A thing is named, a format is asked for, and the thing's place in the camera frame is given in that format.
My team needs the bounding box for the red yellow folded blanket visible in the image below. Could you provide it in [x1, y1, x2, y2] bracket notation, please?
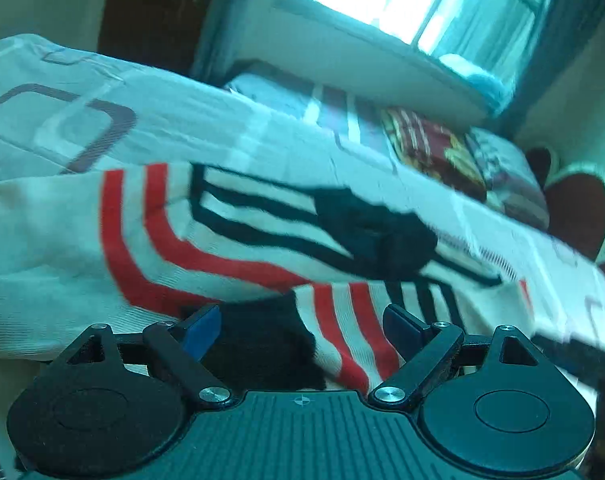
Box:
[381, 106, 487, 203]

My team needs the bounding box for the striped grey pillow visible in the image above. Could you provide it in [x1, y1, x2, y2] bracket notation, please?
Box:
[465, 128, 550, 231]

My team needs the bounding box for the red black striped knit sweater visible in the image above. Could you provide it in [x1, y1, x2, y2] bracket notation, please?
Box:
[0, 162, 534, 392]

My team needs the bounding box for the teal curtain left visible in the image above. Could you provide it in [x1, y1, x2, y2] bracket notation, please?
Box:
[190, 0, 240, 84]

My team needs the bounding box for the teal curtain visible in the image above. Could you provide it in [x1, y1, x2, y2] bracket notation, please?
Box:
[190, 0, 240, 84]
[491, 0, 605, 139]

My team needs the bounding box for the red heart shaped headboard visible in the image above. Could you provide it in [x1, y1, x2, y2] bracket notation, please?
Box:
[524, 145, 605, 319]

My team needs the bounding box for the teal cloth on sill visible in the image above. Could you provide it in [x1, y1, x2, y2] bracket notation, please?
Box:
[438, 53, 508, 113]

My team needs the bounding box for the white patterned bed quilt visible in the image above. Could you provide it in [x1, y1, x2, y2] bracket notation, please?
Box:
[0, 35, 605, 350]

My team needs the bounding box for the teal curtain right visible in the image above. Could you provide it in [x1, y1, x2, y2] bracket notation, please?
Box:
[491, 0, 605, 139]

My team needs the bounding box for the striped bed sheet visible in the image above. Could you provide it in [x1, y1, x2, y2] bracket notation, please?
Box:
[223, 63, 394, 160]

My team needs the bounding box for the dark wooden door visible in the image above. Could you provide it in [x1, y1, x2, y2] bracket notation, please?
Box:
[97, 0, 211, 76]

